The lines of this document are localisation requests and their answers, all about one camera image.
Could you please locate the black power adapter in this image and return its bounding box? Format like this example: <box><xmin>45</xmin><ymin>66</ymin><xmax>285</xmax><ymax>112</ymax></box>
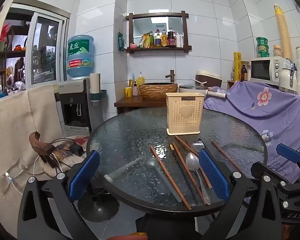
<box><xmin>70</xmin><ymin>142</ymin><xmax>85</xmax><ymax>157</ymax></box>

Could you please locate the round cushioned stool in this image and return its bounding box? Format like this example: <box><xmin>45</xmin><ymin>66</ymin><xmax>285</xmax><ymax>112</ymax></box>
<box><xmin>38</xmin><ymin>135</ymin><xmax>91</xmax><ymax>181</ymax></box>

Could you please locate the purple floral cloth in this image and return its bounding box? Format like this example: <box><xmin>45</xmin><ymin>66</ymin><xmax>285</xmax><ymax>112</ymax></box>
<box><xmin>202</xmin><ymin>81</ymin><xmax>300</xmax><ymax>183</ymax></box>

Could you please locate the teal cup holder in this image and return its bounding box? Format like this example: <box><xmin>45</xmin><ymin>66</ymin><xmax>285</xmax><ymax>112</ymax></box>
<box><xmin>89</xmin><ymin>89</ymin><xmax>107</xmax><ymax>102</ymax></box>

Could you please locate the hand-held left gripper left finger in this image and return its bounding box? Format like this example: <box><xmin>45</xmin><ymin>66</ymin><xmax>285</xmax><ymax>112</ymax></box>
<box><xmin>17</xmin><ymin>150</ymin><xmax>101</xmax><ymax>240</ymax></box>

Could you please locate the yellow roll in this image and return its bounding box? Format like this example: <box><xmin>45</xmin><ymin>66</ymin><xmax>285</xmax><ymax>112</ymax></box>
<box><xmin>234</xmin><ymin>52</ymin><xmax>243</xmax><ymax>82</ymax></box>

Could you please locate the green hanging packet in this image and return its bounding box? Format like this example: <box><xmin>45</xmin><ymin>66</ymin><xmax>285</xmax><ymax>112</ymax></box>
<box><xmin>117</xmin><ymin>32</ymin><xmax>127</xmax><ymax>51</ymax></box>

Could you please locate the bronze faucet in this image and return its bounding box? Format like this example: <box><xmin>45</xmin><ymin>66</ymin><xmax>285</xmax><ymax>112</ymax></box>
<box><xmin>165</xmin><ymin>69</ymin><xmax>176</xmax><ymax>84</ymax></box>

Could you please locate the sliding window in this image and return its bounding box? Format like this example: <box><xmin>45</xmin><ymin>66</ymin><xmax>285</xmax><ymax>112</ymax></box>
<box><xmin>0</xmin><ymin>0</ymin><xmax>71</xmax><ymax>101</ymax></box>

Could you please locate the white kettle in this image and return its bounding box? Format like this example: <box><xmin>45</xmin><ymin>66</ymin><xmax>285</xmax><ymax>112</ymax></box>
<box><xmin>279</xmin><ymin>61</ymin><xmax>298</xmax><ymax>93</ymax></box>

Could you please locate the cream plastic utensil basket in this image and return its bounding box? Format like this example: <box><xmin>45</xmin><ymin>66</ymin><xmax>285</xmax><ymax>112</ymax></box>
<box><xmin>165</xmin><ymin>92</ymin><xmax>205</xmax><ymax>136</ymax></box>

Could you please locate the grey water dispenser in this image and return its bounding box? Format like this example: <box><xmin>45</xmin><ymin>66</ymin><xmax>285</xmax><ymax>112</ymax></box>
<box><xmin>54</xmin><ymin>78</ymin><xmax>104</xmax><ymax>133</ymax></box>

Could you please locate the white microwave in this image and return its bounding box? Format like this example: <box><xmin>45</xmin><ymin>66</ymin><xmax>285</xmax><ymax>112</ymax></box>
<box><xmin>247</xmin><ymin>57</ymin><xmax>294</xmax><ymax>86</ymax></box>

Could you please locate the blue water bottle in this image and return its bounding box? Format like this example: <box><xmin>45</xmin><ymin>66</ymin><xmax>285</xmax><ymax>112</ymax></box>
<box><xmin>67</xmin><ymin>35</ymin><xmax>95</xmax><ymax>78</ymax></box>

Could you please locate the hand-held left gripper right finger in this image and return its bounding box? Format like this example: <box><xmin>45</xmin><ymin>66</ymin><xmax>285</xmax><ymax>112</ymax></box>
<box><xmin>199</xmin><ymin>149</ymin><xmax>283</xmax><ymax>240</ymax></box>

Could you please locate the yellow green refill pouch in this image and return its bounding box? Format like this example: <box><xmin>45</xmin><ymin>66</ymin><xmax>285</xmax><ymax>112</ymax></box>
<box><xmin>139</xmin><ymin>33</ymin><xmax>150</xmax><ymax>48</ymax></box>

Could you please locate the brown white rice cooker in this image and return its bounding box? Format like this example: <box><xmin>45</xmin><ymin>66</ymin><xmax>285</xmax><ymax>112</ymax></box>
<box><xmin>195</xmin><ymin>70</ymin><xmax>223</xmax><ymax>89</ymax></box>

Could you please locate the dark soy sauce bottle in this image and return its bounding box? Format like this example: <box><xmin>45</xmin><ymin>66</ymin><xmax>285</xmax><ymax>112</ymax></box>
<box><xmin>167</xmin><ymin>27</ymin><xmax>177</xmax><ymax>48</ymax></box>

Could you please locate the wall power socket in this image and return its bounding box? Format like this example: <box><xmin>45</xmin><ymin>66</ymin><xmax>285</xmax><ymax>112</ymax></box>
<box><xmin>4</xmin><ymin>163</ymin><xmax>28</xmax><ymax>181</ymax></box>

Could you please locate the black chopstick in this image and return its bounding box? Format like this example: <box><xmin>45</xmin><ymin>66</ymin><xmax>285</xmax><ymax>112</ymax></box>
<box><xmin>169</xmin><ymin>144</ymin><xmax>199</xmax><ymax>204</ymax></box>

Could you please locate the woven pattern wash basin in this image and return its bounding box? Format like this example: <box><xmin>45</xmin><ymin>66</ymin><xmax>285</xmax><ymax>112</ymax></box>
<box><xmin>139</xmin><ymin>82</ymin><xmax>178</xmax><ymax>100</ymax></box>

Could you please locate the black round pedestal base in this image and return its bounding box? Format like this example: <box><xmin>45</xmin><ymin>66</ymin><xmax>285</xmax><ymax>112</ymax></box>
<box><xmin>81</xmin><ymin>187</ymin><xmax>121</xmax><ymax>222</ymax></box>

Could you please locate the tall yellow paper cup stack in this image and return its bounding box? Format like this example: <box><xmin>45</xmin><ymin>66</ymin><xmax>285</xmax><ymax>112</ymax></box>
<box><xmin>273</xmin><ymin>4</ymin><xmax>294</xmax><ymax>59</ymax></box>

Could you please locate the brown carved wooden piece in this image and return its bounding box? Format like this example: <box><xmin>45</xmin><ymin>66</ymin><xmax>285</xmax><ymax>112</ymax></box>
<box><xmin>28</xmin><ymin>131</ymin><xmax>57</xmax><ymax>169</ymax></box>

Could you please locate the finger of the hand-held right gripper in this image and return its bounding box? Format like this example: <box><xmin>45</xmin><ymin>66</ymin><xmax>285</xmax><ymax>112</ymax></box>
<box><xmin>251</xmin><ymin>162</ymin><xmax>300</xmax><ymax>194</ymax></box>
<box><xmin>276</xmin><ymin>144</ymin><xmax>300</xmax><ymax>167</ymax></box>

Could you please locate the dark wooden washstand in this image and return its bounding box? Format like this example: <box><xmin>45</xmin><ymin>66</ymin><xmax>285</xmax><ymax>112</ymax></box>
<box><xmin>114</xmin><ymin>96</ymin><xmax>168</xmax><ymax>114</ymax></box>

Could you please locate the beige wall cloth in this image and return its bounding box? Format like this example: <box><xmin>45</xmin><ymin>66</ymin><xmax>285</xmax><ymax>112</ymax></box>
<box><xmin>0</xmin><ymin>84</ymin><xmax>66</xmax><ymax>200</ymax></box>

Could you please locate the white pan with lid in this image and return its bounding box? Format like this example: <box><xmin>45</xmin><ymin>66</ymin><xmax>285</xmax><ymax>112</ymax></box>
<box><xmin>179</xmin><ymin>84</ymin><xmax>228</xmax><ymax>99</ymax></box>

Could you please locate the wooden framed mirror shelf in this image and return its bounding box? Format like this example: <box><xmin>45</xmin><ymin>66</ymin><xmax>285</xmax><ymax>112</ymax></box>
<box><xmin>126</xmin><ymin>11</ymin><xmax>189</xmax><ymax>53</ymax></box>

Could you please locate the white paper cup stack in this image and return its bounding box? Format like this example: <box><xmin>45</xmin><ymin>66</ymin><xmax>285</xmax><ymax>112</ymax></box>
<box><xmin>90</xmin><ymin>73</ymin><xmax>101</xmax><ymax>102</ymax></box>

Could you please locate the metal spoon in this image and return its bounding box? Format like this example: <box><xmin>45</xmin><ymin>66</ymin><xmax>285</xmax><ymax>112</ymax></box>
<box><xmin>191</xmin><ymin>141</ymin><xmax>205</xmax><ymax>152</ymax></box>
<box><xmin>185</xmin><ymin>152</ymin><xmax>212</xmax><ymax>205</ymax></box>

